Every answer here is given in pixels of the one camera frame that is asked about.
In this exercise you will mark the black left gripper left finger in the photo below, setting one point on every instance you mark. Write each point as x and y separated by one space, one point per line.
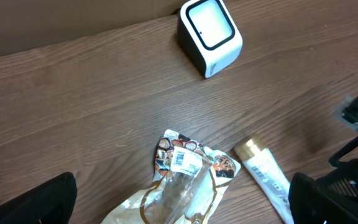
51 202

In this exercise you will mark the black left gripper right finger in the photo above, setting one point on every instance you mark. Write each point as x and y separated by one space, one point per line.
304 199

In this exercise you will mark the white tube gold cap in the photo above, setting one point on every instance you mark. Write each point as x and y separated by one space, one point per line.
259 161

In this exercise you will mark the white brown snack pouch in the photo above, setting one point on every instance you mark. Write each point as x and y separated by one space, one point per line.
189 182

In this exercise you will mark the white barcode scanner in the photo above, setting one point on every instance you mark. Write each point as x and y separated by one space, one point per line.
208 35

